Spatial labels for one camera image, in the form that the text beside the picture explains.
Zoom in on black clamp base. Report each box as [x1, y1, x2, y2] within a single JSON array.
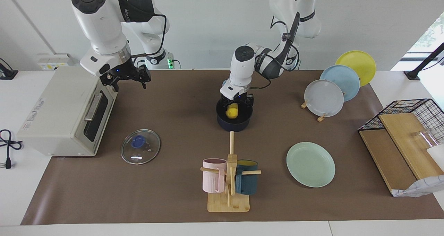
[[0, 58, 18, 80]]

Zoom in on dark teal mug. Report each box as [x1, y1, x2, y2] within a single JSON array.
[[235, 160, 258, 195]]

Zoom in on white plastic cup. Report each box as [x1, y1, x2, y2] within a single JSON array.
[[426, 144, 444, 171]]

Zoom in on wooden mug tree stand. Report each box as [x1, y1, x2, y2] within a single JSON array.
[[200, 131, 262, 213]]

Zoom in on dark blue saucepan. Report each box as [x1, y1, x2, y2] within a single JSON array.
[[216, 97, 253, 132]]

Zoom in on white patterned paper bag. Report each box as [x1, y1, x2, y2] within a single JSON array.
[[392, 175, 444, 198]]

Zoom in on yellow plate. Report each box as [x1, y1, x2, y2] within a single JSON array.
[[335, 50, 376, 87]]

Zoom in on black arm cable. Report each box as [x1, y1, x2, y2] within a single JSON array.
[[130, 14, 168, 60], [250, 12, 301, 90]]

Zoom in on pink ribbed mug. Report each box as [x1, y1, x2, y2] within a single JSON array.
[[203, 158, 228, 194]]

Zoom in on glass lid blue knob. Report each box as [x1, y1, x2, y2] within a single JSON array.
[[121, 129, 161, 165]]

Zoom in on clear glass cup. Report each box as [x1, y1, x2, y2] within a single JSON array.
[[413, 129, 436, 148]]

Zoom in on light blue plate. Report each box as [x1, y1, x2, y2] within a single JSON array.
[[320, 65, 360, 102]]

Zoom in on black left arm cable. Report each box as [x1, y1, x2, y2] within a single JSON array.
[[250, 12, 301, 90]]

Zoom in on grey plate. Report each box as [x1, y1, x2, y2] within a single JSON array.
[[305, 79, 344, 118]]

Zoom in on brown table mat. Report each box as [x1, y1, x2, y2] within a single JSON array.
[[21, 70, 444, 225]]

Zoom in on wooden plate rack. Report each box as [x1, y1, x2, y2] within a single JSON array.
[[301, 97, 328, 122]]

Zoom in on beige toaster oven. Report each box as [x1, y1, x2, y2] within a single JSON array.
[[17, 66, 118, 157]]

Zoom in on wooden shelf board unit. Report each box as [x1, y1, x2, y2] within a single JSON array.
[[359, 112, 444, 194]]

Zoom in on black power cord plug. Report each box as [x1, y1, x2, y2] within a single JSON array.
[[0, 129, 23, 169]]

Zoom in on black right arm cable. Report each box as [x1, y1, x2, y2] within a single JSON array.
[[130, 14, 168, 60]]

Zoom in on mint green plate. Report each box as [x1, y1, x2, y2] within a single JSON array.
[[286, 142, 336, 188]]

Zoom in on black wire basket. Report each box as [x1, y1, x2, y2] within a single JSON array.
[[358, 98, 444, 143]]

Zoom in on black angled camera stand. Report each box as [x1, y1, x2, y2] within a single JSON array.
[[404, 43, 444, 80]]

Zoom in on white wall socket strip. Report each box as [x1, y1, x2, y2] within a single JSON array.
[[37, 53, 74, 71]]

